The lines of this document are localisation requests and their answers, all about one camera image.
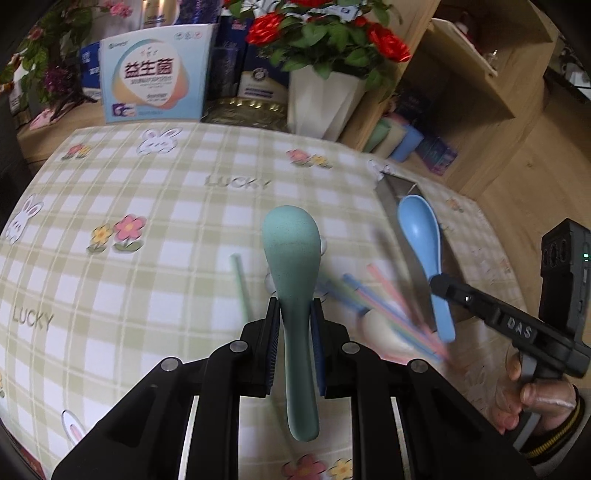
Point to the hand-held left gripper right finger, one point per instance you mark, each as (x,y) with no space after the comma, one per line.
(317,350)

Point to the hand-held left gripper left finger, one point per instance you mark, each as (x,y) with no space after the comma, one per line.
(273,346)

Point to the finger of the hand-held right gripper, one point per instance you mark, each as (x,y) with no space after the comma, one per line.
(485,309)

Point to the green chopstick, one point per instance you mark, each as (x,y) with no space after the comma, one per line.
(241,286)

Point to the cream spoon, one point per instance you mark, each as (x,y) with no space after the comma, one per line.
(385,334)

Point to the blue chopstick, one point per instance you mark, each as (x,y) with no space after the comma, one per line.
(358,293)

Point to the pink chopstick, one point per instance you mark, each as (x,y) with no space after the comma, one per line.
(397,300)

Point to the green spoon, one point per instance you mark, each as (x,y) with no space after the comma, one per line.
(291,258)

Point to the blue spoon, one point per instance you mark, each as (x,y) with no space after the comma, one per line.
(418,230)

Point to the stainless steel utensil tray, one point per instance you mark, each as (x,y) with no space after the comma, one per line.
(396,185)

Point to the person's right forearm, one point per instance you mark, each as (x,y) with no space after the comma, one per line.
(570,424)

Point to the person's right hand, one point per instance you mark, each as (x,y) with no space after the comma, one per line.
(547,400)

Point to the checkered printed tablecloth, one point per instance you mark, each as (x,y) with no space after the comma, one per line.
(161,240)

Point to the purple box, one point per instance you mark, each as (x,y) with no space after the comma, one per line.
(438,154)

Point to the blue cup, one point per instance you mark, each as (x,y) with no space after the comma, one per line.
(408,144)

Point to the beige cup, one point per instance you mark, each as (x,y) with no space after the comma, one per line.
(396,134)

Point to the green cup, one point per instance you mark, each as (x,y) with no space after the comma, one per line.
(376,136)

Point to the wooden shelf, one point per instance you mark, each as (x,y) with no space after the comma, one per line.
(466,92)

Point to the gold tin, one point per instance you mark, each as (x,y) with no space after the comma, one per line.
(244,113)

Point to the red roses in white pot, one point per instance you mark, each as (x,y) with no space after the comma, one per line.
(323,97)

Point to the dark blue flower pot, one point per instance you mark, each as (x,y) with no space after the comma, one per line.
(263,78)

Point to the light blue printed box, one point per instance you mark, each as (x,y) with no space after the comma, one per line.
(154,74)

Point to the purple flower bunch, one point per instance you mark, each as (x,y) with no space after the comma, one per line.
(62,81)

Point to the pink flower plant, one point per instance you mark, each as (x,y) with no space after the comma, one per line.
(51,32)

